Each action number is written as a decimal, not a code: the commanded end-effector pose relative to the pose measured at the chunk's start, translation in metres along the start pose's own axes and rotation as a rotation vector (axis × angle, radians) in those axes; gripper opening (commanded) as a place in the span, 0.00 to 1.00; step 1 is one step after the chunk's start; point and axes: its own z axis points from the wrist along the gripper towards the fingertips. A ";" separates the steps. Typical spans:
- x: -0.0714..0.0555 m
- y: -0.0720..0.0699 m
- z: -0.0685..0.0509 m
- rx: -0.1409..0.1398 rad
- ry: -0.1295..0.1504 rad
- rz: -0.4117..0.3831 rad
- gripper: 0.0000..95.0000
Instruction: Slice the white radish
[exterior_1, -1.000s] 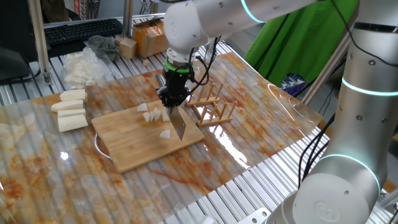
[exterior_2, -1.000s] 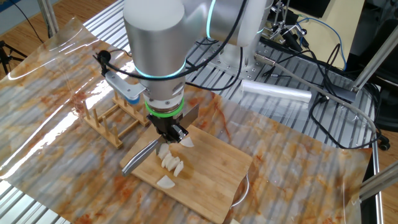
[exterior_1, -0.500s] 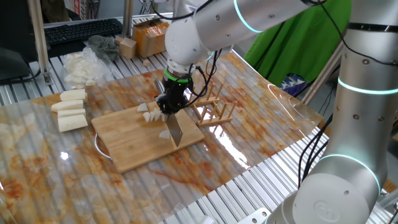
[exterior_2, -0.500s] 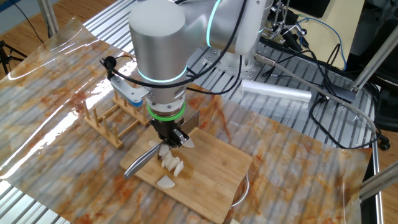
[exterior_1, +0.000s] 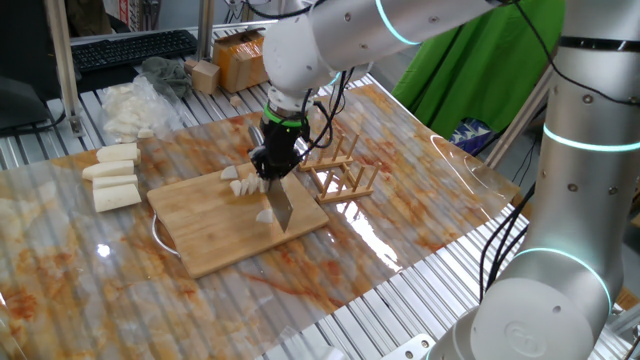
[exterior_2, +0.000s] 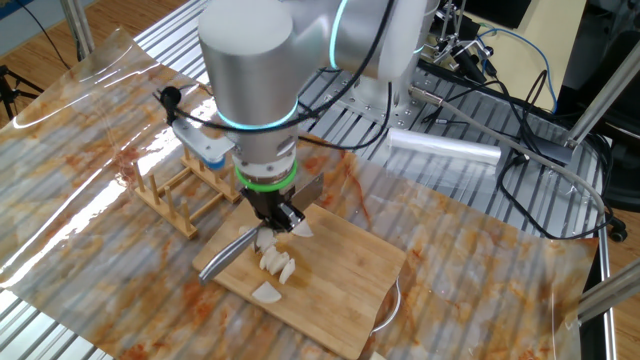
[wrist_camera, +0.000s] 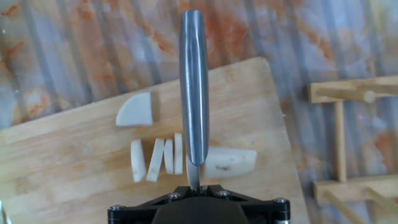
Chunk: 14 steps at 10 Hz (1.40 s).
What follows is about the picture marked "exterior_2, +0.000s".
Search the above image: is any black flat screen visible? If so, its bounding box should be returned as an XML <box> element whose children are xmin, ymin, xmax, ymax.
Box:
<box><xmin>464</xmin><ymin>0</ymin><xmax>532</xmax><ymax>30</ymax></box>

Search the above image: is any cream cabinet panel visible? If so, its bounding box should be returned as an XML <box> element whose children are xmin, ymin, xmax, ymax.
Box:
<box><xmin>469</xmin><ymin>0</ymin><xmax>589</xmax><ymax>114</ymax></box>

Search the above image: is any wooden cutting board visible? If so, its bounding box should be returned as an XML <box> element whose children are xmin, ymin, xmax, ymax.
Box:
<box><xmin>192</xmin><ymin>178</ymin><xmax>408</xmax><ymax>360</ymax></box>

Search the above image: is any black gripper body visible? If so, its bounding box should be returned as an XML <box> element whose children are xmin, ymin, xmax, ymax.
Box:
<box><xmin>239</xmin><ymin>185</ymin><xmax>297</xmax><ymax>232</ymax></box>

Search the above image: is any metal clamp stand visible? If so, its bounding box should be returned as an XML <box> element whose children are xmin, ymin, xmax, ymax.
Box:
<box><xmin>424</xmin><ymin>0</ymin><xmax>496</xmax><ymax>86</ymax></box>

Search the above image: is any grey hose with connector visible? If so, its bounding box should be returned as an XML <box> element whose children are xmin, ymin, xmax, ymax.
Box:
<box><xmin>409</xmin><ymin>84</ymin><xmax>607</xmax><ymax>229</ymax></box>

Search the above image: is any steel cleaver knife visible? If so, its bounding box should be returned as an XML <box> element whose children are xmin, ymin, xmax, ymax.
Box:
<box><xmin>198</xmin><ymin>172</ymin><xmax>325</xmax><ymax>286</ymax></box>

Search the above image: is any black looped table cable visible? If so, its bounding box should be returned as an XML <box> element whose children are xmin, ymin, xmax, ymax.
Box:
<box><xmin>419</xmin><ymin>69</ymin><xmax>616</xmax><ymax>241</ymax></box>

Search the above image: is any black tripod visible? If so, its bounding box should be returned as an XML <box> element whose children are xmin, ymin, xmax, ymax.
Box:
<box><xmin>0</xmin><ymin>64</ymin><xmax>45</xmax><ymax>122</ymax></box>

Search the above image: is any marble pattern table mat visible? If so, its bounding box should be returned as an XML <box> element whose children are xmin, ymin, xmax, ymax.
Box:
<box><xmin>0</xmin><ymin>27</ymin><xmax>600</xmax><ymax>360</ymax></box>

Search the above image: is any aluminium table edge rail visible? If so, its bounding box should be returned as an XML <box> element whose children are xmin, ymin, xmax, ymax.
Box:
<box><xmin>596</xmin><ymin>219</ymin><xmax>620</xmax><ymax>360</ymax></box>

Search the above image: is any clear plastic film roll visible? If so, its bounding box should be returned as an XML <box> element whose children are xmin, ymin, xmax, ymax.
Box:
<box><xmin>387</xmin><ymin>127</ymin><xmax>503</xmax><ymax>169</ymax></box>

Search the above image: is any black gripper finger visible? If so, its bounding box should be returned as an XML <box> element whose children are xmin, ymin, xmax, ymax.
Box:
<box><xmin>253</xmin><ymin>208</ymin><xmax>274</xmax><ymax>231</ymax></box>
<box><xmin>277</xmin><ymin>201</ymin><xmax>307</xmax><ymax>233</ymax></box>

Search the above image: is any wooden peg knife rack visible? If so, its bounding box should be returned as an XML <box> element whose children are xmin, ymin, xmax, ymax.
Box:
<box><xmin>130</xmin><ymin>142</ymin><xmax>244</xmax><ymax>240</ymax></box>

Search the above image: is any blue cable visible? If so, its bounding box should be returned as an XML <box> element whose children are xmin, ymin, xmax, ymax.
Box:
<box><xmin>474</xmin><ymin>27</ymin><xmax>559</xmax><ymax>114</ymax></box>

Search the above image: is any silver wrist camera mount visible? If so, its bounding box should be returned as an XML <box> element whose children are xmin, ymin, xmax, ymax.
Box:
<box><xmin>171</xmin><ymin>117</ymin><xmax>239</xmax><ymax>172</ymax></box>

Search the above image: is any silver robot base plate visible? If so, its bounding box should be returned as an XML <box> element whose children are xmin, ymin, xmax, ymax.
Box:
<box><xmin>299</xmin><ymin>67</ymin><xmax>439</xmax><ymax>130</ymax></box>

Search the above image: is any thin black floor cable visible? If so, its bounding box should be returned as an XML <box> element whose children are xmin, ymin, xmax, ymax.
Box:
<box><xmin>14</xmin><ymin>0</ymin><xmax>71</xmax><ymax>69</ymax></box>

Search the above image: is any aluminium frame post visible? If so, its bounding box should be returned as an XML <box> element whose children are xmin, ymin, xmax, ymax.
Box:
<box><xmin>544</xmin><ymin>39</ymin><xmax>640</xmax><ymax>166</ymax></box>
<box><xmin>59</xmin><ymin>0</ymin><xmax>96</xmax><ymax>61</ymax></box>
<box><xmin>564</xmin><ymin>259</ymin><xmax>640</xmax><ymax>331</ymax></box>

